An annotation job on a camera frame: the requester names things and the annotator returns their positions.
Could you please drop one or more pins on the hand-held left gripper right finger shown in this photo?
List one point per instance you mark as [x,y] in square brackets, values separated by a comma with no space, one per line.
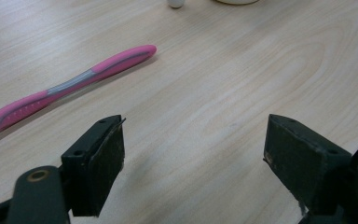
[304,161]

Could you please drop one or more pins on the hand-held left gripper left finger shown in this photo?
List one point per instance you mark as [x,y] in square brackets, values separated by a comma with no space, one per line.
[99,161]

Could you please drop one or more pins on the pink grey toothbrush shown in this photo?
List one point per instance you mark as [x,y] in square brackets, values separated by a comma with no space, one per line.
[121,60]

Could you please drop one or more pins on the white cup with toothbrush holder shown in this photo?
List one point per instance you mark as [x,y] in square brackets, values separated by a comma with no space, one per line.
[236,1]

